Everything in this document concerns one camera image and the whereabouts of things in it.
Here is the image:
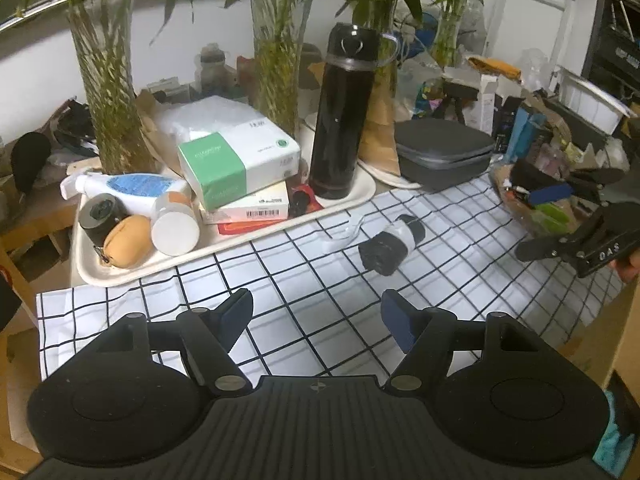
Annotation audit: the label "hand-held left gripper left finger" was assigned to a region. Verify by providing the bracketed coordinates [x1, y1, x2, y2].
[100, 288, 255, 399]

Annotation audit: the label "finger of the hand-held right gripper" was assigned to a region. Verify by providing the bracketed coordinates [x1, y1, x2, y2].
[529, 167, 627, 207]
[515, 230, 602, 266]

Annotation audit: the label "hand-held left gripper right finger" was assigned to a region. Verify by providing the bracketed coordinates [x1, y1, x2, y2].
[381, 289, 538, 395]

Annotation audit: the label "black garbage bag roll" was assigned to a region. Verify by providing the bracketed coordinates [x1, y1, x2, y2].
[358, 213, 427, 277]

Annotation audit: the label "brown cardboard box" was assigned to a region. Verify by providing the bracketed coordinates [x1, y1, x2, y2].
[557, 280, 640, 398]

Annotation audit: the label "teal bath loofah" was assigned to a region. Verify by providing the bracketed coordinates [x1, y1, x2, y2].
[591, 389, 637, 479]

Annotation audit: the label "person's right hand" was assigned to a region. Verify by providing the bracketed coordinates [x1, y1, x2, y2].
[616, 254, 640, 287]

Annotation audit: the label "clear bag of green packets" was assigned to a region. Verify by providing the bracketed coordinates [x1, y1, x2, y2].
[491, 159, 593, 242]

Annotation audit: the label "blue carton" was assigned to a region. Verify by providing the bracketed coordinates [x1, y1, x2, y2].
[500, 106, 547, 162]

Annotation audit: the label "white plastic tray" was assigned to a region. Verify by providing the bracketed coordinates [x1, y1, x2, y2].
[70, 164, 378, 289]

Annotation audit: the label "black white checked tablecloth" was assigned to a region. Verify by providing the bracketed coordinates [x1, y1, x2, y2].
[35, 169, 627, 377]

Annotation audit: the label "red flat packet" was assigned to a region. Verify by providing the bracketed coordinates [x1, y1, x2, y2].
[217, 216, 292, 237]

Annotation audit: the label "white rectangular container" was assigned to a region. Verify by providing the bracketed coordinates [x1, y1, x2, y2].
[559, 71, 632, 137]

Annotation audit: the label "white orange pill bottle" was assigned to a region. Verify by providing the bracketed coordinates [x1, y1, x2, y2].
[150, 190, 202, 257]

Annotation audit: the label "white carton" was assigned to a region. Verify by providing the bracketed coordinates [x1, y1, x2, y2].
[474, 71, 502, 137]

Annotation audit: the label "flat white barcode box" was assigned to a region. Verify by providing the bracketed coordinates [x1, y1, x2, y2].
[199, 180, 292, 226]

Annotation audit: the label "grey zip case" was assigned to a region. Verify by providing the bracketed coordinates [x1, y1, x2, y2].
[393, 119, 497, 193]

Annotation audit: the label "small black tripod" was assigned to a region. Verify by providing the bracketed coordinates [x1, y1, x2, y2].
[439, 81, 482, 124]

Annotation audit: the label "small black gadget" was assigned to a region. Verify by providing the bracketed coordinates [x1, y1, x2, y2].
[289, 183, 322, 218]

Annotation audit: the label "yellow folded item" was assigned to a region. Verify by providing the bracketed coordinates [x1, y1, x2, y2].
[466, 54, 522, 80]

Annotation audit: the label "white oval plate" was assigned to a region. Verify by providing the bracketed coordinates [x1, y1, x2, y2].
[304, 112, 426, 191]

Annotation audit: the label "green white tissue box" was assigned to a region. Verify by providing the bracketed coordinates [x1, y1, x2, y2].
[177, 120, 303, 212]

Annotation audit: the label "white metal rack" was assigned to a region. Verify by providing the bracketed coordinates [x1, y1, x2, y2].
[504, 0, 577, 88]

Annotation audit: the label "black tape roll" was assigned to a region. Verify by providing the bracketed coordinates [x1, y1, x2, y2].
[78, 193, 131, 249]

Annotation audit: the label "white bottle with blue label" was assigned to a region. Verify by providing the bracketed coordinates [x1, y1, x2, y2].
[59, 172, 194, 217]

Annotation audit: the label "clear bag with colourful toy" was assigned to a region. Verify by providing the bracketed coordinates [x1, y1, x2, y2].
[399, 59, 447, 112]

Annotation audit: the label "black storage rack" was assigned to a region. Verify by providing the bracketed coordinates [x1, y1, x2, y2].
[581, 0, 640, 107]

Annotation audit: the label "tall brown paper bag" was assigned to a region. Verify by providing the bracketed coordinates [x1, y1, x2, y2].
[359, 94, 402, 177]

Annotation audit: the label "glass vase with bamboo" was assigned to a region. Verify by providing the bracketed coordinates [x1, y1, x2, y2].
[220, 0, 341, 137]
[325, 0, 431, 101]
[0, 0, 201, 175]
[425, 0, 526, 70]

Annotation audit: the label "black thermos flask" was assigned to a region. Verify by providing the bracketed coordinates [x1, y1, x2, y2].
[308, 23, 402, 201]

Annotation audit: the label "white plastic bag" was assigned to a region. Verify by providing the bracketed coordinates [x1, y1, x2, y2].
[149, 99, 253, 147]

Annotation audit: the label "crumpled brown paper bag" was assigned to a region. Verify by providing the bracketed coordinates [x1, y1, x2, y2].
[134, 88, 182, 177]

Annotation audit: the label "wooden cabinet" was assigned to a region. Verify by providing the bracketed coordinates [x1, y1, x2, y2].
[0, 180, 82, 311]

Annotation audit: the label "dark glass jar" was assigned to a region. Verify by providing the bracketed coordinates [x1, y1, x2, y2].
[198, 42, 227, 97]

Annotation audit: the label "black rounded object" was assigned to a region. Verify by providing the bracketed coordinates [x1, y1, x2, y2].
[10, 131, 53, 194]

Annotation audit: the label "black tangled cables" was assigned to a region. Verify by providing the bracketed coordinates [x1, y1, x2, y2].
[49, 99, 102, 157]

